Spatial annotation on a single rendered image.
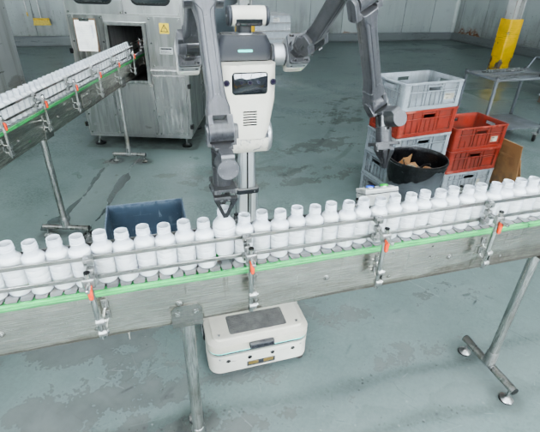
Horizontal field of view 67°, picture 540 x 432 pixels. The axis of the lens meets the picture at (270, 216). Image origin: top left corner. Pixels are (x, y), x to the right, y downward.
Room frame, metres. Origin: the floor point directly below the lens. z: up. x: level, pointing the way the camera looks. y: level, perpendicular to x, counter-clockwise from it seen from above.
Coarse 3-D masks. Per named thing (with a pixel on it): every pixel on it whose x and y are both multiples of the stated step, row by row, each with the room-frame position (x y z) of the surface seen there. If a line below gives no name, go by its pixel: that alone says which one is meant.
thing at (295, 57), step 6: (288, 36) 1.82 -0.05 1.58; (294, 36) 1.83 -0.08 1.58; (288, 42) 1.81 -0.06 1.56; (294, 42) 1.76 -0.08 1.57; (288, 48) 1.80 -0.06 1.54; (294, 48) 1.76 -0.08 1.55; (288, 54) 1.80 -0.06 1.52; (294, 54) 1.77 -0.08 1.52; (300, 54) 1.76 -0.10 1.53; (294, 60) 1.79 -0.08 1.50; (300, 60) 1.78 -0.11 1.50; (306, 60) 1.80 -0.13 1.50
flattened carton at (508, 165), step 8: (504, 144) 3.75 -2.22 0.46; (512, 144) 3.66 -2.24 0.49; (504, 152) 3.75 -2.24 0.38; (512, 152) 3.66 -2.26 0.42; (520, 152) 3.57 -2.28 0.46; (496, 160) 3.83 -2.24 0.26; (504, 160) 3.74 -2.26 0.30; (512, 160) 3.65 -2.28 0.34; (520, 160) 3.57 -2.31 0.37; (496, 168) 3.81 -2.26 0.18; (504, 168) 3.73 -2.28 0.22; (512, 168) 3.64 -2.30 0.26; (520, 168) 3.58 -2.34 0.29; (496, 176) 3.80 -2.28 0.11; (504, 176) 3.71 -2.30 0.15; (512, 176) 3.63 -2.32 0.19
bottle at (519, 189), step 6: (516, 180) 1.40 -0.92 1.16; (522, 180) 1.41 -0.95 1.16; (516, 186) 1.39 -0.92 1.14; (522, 186) 1.38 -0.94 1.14; (516, 192) 1.38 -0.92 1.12; (522, 192) 1.38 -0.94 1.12; (510, 204) 1.38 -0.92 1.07; (516, 204) 1.37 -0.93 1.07; (510, 210) 1.38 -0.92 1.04; (516, 210) 1.37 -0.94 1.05; (510, 216) 1.37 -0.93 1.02; (516, 216) 1.38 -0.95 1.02
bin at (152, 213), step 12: (120, 204) 1.51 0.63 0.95; (132, 204) 1.52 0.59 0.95; (144, 204) 1.53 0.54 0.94; (156, 204) 1.55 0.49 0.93; (168, 204) 1.56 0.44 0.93; (180, 204) 1.57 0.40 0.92; (108, 216) 1.45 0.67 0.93; (120, 216) 1.50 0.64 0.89; (132, 216) 1.51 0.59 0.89; (144, 216) 1.53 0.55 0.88; (156, 216) 1.54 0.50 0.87; (168, 216) 1.56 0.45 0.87; (180, 216) 1.57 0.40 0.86; (108, 228) 1.38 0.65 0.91; (132, 228) 1.51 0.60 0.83; (156, 228) 1.54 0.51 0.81
